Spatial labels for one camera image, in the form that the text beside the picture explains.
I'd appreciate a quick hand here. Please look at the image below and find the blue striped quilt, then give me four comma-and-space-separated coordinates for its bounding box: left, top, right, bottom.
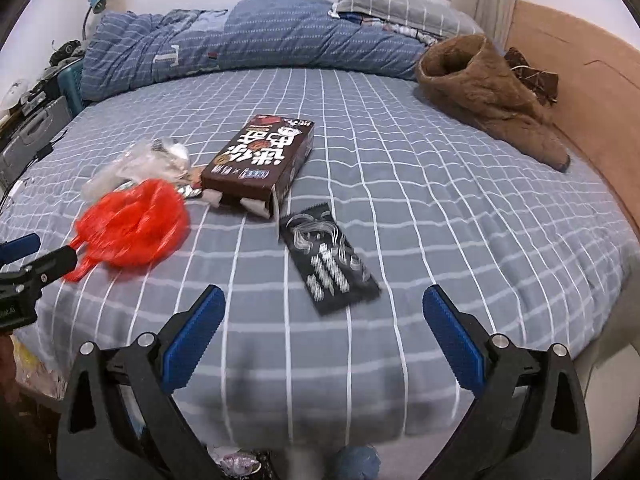
80, 0, 436, 103

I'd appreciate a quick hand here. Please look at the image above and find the bed with grey checked sheet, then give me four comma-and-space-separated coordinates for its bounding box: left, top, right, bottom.
0, 67, 640, 453

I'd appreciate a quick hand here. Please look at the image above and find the black packet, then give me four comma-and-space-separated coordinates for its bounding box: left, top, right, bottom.
277, 201, 383, 317

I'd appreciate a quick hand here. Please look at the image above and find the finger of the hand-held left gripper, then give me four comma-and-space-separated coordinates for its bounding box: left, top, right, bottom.
0, 233, 42, 265
10, 245, 80, 296

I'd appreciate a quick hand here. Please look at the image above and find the white plastic wrapper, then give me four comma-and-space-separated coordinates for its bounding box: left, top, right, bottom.
81, 137, 193, 198

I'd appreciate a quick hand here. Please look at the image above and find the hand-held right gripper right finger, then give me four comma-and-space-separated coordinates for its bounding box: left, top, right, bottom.
422, 284, 593, 480

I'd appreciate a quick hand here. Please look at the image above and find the wooden headboard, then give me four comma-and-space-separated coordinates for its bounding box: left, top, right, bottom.
505, 0, 640, 241

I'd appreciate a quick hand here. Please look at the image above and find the grey hard suitcase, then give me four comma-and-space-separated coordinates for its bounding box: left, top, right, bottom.
0, 95, 73, 191

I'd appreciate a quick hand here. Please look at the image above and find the brown snack box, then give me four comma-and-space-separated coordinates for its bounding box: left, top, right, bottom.
200, 114, 316, 222

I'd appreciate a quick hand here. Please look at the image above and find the brown fleece jacket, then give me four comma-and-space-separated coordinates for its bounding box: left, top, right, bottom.
415, 35, 572, 173

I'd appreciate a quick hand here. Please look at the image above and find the yellow plastic bag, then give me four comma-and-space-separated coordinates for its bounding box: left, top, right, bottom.
10, 335, 68, 401

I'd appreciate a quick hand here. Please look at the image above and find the black cable bundle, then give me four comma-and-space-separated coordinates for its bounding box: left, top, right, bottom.
47, 40, 83, 68

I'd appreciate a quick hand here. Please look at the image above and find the clear bag with pink contents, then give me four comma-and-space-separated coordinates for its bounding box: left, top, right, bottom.
212, 450, 261, 478

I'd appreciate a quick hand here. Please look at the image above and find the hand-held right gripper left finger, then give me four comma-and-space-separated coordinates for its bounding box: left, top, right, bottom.
56, 284, 226, 480

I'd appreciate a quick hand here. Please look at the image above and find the red plastic bag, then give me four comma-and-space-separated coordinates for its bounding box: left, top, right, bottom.
64, 177, 192, 283

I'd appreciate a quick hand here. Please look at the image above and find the teal plastic crate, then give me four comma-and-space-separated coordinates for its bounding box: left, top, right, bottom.
57, 60, 86, 113

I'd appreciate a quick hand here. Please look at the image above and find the blue desk lamp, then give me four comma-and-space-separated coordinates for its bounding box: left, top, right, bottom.
80, 0, 108, 43

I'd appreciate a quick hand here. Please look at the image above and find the grey checked pillow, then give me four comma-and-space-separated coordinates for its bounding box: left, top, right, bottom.
332, 0, 483, 38

